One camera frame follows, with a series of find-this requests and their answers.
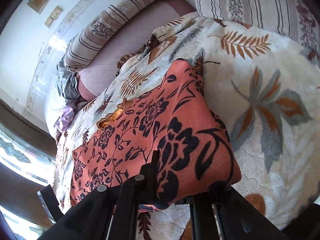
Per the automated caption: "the long striped floral pillow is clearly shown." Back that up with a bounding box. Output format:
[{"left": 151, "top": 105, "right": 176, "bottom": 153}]
[{"left": 64, "top": 0, "right": 187, "bottom": 73}]

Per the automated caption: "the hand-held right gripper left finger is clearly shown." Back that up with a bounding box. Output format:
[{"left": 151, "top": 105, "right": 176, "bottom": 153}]
[{"left": 50, "top": 150, "right": 160, "bottom": 240}]

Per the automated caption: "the wide striped floral pillow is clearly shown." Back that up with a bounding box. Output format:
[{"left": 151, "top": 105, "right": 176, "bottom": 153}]
[{"left": 189, "top": 0, "right": 320, "bottom": 63}]

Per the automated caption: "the stained glass window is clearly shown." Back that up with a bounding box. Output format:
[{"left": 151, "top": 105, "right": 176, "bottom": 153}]
[{"left": 0, "top": 122, "right": 58, "bottom": 180}]

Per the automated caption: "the purple patterned cloth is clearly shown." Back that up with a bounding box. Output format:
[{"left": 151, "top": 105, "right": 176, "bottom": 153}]
[{"left": 55, "top": 105, "right": 75, "bottom": 134}]

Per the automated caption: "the pink bed bolster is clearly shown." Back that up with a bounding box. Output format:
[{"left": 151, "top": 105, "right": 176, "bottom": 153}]
[{"left": 76, "top": 0, "right": 198, "bottom": 100}]

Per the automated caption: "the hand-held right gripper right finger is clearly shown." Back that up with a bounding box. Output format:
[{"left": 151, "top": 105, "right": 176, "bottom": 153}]
[{"left": 189, "top": 184, "right": 288, "bottom": 240}]

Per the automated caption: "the cream leaf print blanket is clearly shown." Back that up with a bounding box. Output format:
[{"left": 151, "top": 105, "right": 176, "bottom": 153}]
[{"left": 54, "top": 11, "right": 320, "bottom": 240}]

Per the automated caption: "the grey satin pillow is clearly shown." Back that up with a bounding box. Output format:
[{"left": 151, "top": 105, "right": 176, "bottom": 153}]
[{"left": 56, "top": 61, "right": 80, "bottom": 100}]

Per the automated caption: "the orange floral garment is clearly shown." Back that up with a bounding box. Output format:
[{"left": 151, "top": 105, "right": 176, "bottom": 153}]
[{"left": 69, "top": 58, "right": 242, "bottom": 213}]

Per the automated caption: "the white pillow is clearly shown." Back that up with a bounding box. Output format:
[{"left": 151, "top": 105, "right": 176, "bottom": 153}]
[{"left": 44, "top": 75, "right": 73, "bottom": 133}]

